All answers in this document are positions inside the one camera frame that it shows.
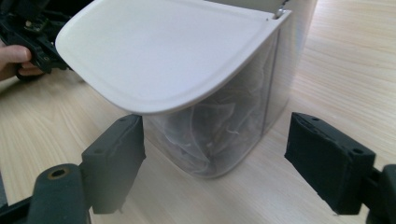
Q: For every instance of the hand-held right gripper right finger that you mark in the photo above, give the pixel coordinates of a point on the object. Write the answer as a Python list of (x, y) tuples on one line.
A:
[(330, 165)]

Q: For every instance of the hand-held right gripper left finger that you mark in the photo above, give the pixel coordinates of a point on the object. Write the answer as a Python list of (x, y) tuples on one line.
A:
[(113, 161)]

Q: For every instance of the white lidded storage container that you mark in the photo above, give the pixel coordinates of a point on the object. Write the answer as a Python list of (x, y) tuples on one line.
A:
[(174, 59)]

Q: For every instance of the pile of translucent sachets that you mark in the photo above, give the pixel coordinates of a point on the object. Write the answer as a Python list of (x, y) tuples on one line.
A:
[(214, 130)]

